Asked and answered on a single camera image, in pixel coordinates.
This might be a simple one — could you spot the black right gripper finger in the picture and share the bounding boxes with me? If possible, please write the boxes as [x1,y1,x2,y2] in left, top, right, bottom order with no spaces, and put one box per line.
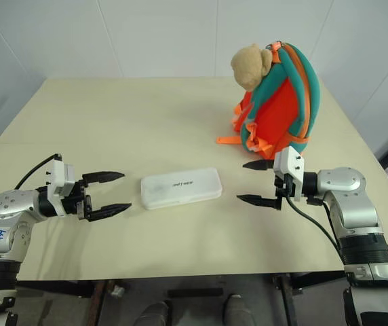
[235,194,282,211]
[241,160,275,172]

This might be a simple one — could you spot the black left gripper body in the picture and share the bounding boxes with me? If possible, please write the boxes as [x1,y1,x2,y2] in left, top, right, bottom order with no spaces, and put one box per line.
[60,179,92,221]

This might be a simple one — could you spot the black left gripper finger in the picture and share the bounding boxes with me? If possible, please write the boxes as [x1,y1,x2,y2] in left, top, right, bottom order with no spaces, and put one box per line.
[90,202,133,223]
[81,171,126,187]

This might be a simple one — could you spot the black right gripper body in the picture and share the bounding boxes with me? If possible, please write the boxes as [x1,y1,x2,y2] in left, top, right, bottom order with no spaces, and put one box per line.
[273,173,294,211]

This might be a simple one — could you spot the orange teal monkey backpack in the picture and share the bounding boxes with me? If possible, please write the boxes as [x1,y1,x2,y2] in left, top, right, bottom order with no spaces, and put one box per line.
[215,40,322,161]

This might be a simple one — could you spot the white plastic case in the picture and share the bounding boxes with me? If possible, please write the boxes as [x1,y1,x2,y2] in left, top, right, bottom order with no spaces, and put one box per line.
[140,166,222,211]

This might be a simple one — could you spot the black metal table leg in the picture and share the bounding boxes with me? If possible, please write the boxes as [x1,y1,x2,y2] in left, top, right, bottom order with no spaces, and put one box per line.
[272,272,305,326]
[60,278,109,326]

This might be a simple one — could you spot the dark rounded shape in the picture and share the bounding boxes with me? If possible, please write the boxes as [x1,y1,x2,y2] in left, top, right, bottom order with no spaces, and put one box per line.
[222,293,260,326]
[134,300,178,326]

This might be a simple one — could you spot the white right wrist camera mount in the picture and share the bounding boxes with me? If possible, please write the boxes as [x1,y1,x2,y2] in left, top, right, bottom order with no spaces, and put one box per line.
[273,146,306,200]

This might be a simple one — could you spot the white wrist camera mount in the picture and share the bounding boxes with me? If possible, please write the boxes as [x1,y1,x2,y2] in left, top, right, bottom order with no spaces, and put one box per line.
[273,146,306,200]
[45,159,77,217]

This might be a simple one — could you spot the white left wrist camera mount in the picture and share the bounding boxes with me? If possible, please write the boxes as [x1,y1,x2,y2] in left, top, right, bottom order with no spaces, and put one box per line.
[45,159,77,217]

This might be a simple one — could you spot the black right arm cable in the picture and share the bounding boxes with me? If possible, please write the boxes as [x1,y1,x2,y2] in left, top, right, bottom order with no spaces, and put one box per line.
[286,196,343,261]

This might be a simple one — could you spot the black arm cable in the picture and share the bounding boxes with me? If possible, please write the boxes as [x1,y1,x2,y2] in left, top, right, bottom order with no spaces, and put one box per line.
[13,153,62,190]
[286,196,343,261]

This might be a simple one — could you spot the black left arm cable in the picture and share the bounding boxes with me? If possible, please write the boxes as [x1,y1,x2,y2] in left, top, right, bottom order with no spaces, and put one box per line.
[13,153,62,190]

